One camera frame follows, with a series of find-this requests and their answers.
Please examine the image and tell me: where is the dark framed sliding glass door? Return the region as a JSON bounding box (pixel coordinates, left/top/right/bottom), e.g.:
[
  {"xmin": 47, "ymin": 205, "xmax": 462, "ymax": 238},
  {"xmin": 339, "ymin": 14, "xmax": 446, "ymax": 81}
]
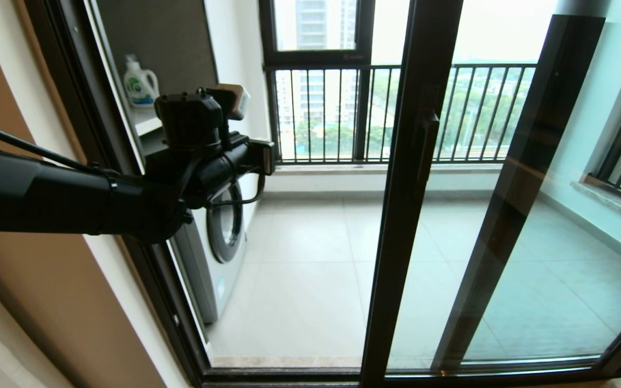
[{"xmin": 361, "ymin": 0, "xmax": 621, "ymax": 388}]

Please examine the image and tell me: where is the small white module box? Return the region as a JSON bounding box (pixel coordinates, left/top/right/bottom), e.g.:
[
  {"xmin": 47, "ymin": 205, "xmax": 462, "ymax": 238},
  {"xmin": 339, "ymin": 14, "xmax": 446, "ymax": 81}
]
[{"xmin": 206, "ymin": 84, "xmax": 251, "ymax": 121}]

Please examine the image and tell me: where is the grey stone window sill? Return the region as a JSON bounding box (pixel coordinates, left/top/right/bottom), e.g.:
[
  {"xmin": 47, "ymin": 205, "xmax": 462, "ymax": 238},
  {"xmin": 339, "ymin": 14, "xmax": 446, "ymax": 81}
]
[
  {"xmin": 275, "ymin": 163, "xmax": 505, "ymax": 176},
  {"xmin": 569, "ymin": 181, "xmax": 621, "ymax": 233}
]

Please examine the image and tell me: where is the white front-load washing machine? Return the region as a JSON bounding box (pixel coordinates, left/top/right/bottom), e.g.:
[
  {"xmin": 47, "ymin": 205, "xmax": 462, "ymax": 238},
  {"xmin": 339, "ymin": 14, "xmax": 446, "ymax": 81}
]
[{"xmin": 139, "ymin": 128, "xmax": 247, "ymax": 325}]

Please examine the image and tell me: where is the long black balcony railing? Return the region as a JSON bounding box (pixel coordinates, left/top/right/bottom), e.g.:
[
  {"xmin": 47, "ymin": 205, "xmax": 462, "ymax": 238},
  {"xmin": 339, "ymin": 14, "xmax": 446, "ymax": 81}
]
[{"xmin": 264, "ymin": 64, "xmax": 537, "ymax": 165}]

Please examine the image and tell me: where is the white laundry detergent bottle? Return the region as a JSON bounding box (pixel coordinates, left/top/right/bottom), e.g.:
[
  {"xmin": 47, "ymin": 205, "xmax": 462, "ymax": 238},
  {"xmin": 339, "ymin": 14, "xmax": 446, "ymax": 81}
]
[{"xmin": 123, "ymin": 54, "xmax": 160, "ymax": 107}]

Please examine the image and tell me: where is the dark framed fixed glass panel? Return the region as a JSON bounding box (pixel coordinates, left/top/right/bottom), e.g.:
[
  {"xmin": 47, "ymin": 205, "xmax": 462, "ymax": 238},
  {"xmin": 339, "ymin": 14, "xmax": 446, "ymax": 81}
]
[{"xmin": 432, "ymin": 15, "xmax": 621, "ymax": 372}]

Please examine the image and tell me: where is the black window guard railing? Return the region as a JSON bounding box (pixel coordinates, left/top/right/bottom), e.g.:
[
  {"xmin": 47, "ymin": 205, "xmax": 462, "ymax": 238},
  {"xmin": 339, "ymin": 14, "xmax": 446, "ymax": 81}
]
[{"xmin": 585, "ymin": 48, "xmax": 621, "ymax": 208}]

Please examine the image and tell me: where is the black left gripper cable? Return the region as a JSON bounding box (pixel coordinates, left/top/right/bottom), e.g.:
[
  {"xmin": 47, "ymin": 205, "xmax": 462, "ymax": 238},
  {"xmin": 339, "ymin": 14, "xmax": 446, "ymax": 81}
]
[{"xmin": 205, "ymin": 172, "xmax": 267, "ymax": 209}]

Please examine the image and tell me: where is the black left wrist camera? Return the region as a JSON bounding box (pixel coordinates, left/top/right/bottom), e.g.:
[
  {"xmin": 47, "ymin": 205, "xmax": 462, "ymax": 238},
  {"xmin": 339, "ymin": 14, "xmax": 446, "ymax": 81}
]
[{"xmin": 154, "ymin": 91, "xmax": 225, "ymax": 154}]

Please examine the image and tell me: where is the white wall shelf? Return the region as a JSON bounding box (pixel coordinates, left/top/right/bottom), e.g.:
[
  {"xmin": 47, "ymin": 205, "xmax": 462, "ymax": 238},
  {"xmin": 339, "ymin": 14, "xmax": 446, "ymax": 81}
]
[{"xmin": 130, "ymin": 105, "xmax": 163, "ymax": 136}]

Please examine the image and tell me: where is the dark brown window frame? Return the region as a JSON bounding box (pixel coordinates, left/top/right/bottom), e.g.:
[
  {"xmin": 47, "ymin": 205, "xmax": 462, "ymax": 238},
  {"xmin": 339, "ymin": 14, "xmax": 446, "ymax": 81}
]
[{"xmin": 259, "ymin": 0, "xmax": 375, "ymax": 162}]

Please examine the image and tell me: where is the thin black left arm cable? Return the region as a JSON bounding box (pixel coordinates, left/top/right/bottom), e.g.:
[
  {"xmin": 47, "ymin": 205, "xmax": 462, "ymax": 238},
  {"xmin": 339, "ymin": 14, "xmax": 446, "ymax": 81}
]
[{"xmin": 0, "ymin": 115, "xmax": 117, "ymax": 178}]

